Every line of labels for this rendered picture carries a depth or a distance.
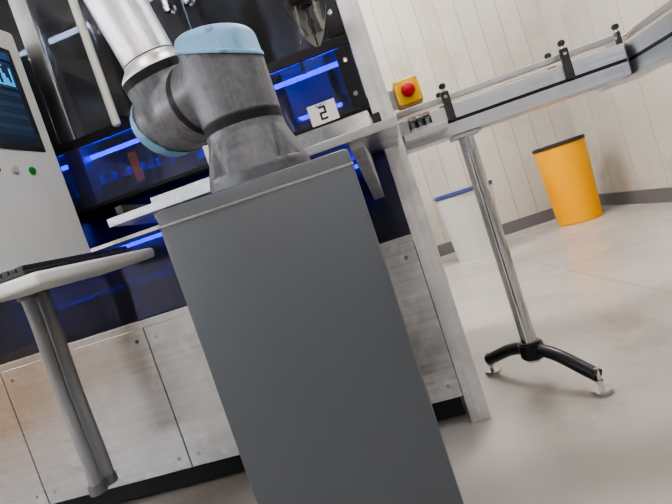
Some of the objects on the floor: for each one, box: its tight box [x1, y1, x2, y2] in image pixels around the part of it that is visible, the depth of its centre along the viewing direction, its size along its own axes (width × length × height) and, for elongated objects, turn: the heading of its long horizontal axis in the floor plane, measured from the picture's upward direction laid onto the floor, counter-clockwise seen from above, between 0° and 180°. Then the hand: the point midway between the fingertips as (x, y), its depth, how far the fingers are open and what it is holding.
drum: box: [532, 134, 603, 226], centre depth 462 cm, size 46×46×74 cm
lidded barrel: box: [434, 179, 501, 262], centre depth 449 cm, size 51×53×62 cm
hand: (316, 41), depth 111 cm, fingers closed
